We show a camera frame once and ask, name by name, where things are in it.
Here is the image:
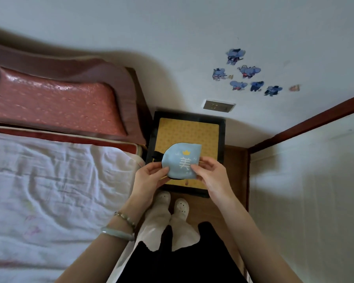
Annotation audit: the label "person's left hand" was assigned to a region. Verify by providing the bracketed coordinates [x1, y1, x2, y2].
[130, 161, 172, 210]

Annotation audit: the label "person's white shoe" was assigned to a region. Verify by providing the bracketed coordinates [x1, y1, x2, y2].
[153, 190, 171, 210]
[173, 198, 190, 220]

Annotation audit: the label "white door panel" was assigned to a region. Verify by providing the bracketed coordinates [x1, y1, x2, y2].
[249, 110, 354, 283]

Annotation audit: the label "person's white left shoe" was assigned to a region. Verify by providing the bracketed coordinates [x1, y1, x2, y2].
[153, 190, 171, 210]

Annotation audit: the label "person's right hand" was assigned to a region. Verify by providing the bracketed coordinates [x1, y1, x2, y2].
[191, 156, 238, 207]

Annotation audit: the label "black top garment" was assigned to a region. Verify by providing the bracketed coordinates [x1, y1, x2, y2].
[115, 221, 249, 283]

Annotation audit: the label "pale green jade bangle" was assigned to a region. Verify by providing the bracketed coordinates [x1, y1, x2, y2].
[100, 226, 136, 242]

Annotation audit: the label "person's right forearm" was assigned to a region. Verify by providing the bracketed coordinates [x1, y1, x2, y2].
[217, 197, 303, 283]

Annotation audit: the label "black nightstand with yellow top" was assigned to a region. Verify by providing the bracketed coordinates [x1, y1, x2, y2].
[145, 111, 226, 198]

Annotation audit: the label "cream trousers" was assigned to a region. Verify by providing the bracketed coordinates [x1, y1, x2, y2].
[134, 203, 201, 253]

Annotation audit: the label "beaded bracelet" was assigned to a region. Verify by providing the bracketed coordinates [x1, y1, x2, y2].
[113, 211, 137, 229]

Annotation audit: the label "white bed sheet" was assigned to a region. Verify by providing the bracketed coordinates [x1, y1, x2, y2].
[0, 130, 146, 283]

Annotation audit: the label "cluster of blue elephant stickers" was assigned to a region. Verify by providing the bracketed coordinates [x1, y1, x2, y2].
[212, 48, 283, 97]

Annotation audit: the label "dark wooden bed headboard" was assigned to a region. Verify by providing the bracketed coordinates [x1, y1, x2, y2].
[0, 40, 153, 146]

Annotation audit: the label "wall socket plate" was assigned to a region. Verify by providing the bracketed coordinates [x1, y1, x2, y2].
[203, 99, 236, 113]

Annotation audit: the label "person's white right shoe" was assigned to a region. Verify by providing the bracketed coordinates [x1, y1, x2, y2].
[173, 198, 190, 220]

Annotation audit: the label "red padded headboard cushion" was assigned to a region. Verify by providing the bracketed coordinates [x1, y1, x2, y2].
[0, 67, 128, 138]

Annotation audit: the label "light blue sleep mask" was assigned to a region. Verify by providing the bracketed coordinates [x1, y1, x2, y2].
[151, 143, 202, 181]

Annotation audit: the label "red-edged mattress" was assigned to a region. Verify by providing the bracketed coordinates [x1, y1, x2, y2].
[0, 126, 143, 155]

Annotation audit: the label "dark wooden door frame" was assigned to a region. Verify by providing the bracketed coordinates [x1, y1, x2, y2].
[246, 92, 354, 211]

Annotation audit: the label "person's left forearm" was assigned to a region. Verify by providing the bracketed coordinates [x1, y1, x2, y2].
[55, 200, 149, 283]

